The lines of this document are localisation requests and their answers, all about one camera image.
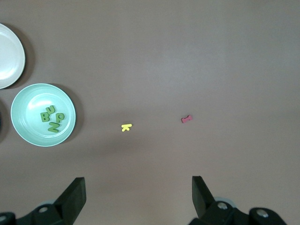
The green foam letter N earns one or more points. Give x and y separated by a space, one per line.
54 127

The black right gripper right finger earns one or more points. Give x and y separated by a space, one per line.
201 199

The yellow foam letter K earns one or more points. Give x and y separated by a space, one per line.
125 127

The green foam letter P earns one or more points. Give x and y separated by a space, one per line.
60 117

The red foam letter I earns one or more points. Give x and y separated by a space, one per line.
186 119

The pink plate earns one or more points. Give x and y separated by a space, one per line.
9 56

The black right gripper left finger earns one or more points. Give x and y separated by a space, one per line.
70 199

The green plate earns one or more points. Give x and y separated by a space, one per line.
28 131

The green foam letter B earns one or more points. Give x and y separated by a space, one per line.
44 117

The brown table mat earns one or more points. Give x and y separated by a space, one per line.
164 58

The green foam letter U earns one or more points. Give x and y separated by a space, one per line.
50 110

